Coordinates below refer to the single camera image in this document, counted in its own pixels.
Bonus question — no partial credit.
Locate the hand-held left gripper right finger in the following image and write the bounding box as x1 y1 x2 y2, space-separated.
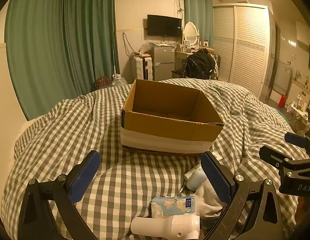
200 151 285 240

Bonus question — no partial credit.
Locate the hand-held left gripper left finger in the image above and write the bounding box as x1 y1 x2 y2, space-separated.
19 150 103 240

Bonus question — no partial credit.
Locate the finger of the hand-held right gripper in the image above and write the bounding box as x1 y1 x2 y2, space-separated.
284 131 310 150
259 145 310 171

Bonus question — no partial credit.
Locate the pale blue white bottle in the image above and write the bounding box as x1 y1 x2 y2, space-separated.
184 162 208 191

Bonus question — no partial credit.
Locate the white sock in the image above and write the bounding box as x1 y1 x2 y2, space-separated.
195 180 224 218

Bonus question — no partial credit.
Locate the blue patterned tissue packet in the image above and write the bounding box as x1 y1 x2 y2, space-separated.
150 195 197 218

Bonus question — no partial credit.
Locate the brown cardboard box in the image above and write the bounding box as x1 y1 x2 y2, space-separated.
121 79 225 155

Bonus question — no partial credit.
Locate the white plastic bottle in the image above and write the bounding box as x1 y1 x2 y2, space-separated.
131 214 200 240

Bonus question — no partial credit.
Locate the white toiletry rack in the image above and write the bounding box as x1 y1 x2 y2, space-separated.
287 90 310 120

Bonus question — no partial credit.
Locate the grey checked blanket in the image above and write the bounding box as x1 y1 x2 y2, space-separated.
1 78 310 240

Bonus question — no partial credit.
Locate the dark patterned bag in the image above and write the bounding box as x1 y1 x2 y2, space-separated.
94 76 112 90

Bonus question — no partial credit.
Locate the clear water jug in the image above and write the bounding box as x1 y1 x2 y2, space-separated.
112 74 129 88

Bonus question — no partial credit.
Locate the white louvred wardrobe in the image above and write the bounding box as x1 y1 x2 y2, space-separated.
212 3 271 100

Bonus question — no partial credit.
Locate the black jacket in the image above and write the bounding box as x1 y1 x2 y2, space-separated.
185 49 219 80

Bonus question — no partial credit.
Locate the white ribbed suitcase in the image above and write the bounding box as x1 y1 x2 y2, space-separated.
132 56 153 81

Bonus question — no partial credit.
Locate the grey small fridge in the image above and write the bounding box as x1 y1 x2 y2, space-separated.
152 45 176 81

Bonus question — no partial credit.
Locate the cream dressing table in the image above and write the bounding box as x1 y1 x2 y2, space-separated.
174 46 215 79

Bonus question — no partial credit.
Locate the clear plastic bag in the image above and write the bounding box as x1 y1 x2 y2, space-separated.
139 41 155 55

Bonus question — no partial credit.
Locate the white oval mirror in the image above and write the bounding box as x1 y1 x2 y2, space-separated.
183 22 199 46

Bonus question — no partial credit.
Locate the narrow green curtain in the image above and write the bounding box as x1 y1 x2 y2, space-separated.
183 0 214 48

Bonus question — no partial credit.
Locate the black wall cable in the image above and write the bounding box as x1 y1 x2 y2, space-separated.
122 32 135 57

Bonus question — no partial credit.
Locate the black wall television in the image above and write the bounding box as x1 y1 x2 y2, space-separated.
147 15 182 37

